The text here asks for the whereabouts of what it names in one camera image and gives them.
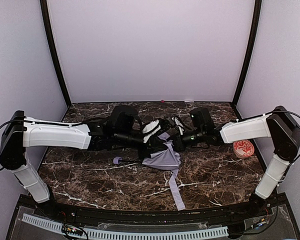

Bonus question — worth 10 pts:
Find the left black corner post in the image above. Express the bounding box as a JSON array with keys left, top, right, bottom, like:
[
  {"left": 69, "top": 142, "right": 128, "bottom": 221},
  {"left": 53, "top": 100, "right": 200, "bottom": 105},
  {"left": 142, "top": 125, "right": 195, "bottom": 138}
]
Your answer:
[{"left": 39, "top": 0, "right": 72, "bottom": 108}]

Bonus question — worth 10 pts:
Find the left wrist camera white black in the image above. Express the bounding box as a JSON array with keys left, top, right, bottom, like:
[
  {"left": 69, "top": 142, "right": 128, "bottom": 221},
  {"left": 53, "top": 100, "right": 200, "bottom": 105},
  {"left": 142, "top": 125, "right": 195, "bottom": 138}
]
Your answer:
[{"left": 141, "top": 118, "right": 170, "bottom": 144}]

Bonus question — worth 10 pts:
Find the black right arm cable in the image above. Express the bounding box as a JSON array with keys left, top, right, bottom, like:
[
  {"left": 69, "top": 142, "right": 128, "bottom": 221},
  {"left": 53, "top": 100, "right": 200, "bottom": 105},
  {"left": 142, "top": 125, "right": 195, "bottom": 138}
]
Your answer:
[{"left": 272, "top": 111, "right": 300, "bottom": 181}]

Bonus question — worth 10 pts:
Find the right black corner post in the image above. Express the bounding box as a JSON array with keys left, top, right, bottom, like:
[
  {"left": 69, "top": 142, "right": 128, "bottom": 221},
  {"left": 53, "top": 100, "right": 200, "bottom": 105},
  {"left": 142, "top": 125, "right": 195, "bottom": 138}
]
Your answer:
[{"left": 231, "top": 0, "right": 263, "bottom": 109}]

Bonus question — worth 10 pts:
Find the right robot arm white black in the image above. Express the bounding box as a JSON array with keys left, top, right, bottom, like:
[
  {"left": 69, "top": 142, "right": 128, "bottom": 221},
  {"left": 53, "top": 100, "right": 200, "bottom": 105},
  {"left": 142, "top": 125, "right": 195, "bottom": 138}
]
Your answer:
[{"left": 170, "top": 105, "right": 300, "bottom": 200}]

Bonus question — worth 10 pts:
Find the red white patterned bowl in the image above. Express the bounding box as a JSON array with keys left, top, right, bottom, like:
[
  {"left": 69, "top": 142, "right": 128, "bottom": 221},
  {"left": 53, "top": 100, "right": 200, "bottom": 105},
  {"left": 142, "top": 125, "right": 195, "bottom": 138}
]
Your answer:
[{"left": 233, "top": 140, "right": 255, "bottom": 158}]

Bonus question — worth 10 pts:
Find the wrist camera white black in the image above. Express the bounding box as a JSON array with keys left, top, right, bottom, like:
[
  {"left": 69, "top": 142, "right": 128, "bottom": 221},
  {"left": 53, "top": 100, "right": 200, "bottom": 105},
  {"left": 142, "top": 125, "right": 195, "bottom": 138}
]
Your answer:
[
  {"left": 141, "top": 118, "right": 170, "bottom": 144},
  {"left": 171, "top": 116, "right": 186, "bottom": 135}
]

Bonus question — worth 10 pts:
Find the lavender folding umbrella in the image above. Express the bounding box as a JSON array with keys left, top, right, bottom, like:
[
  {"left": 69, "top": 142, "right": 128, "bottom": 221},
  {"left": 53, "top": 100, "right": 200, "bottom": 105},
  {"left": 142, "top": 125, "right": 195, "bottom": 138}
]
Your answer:
[{"left": 112, "top": 132, "right": 186, "bottom": 211}]

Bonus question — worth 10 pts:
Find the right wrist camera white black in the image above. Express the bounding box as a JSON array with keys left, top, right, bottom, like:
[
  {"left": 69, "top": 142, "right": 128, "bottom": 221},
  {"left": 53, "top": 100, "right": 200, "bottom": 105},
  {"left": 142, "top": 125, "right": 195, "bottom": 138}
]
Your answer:
[{"left": 171, "top": 116, "right": 186, "bottom": 135}]

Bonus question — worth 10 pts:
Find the black corner post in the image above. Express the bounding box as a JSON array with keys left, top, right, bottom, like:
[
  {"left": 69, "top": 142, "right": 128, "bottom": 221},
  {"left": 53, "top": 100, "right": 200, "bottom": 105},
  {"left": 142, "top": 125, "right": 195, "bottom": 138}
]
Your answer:
[
  {"left": 231, "top": 0, "right": 263, "bottom": 109},
  {"left": 39, "top": 0, "right": 72, "bottom": 108}
]

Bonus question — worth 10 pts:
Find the grey slotted cable duct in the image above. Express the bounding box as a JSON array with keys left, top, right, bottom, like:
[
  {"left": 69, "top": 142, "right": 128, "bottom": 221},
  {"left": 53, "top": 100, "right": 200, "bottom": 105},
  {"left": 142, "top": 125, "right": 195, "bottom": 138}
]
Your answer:
[{"left": 21, "top": 213, "right": 229, "bottom": 240}]

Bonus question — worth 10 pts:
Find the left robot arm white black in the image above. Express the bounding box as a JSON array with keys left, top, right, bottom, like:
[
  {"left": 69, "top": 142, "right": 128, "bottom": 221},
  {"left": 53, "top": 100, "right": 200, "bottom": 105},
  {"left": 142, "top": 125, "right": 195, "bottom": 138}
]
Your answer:
[{"left": 0, "top": 105, "right": 167, "bottom": 204}]

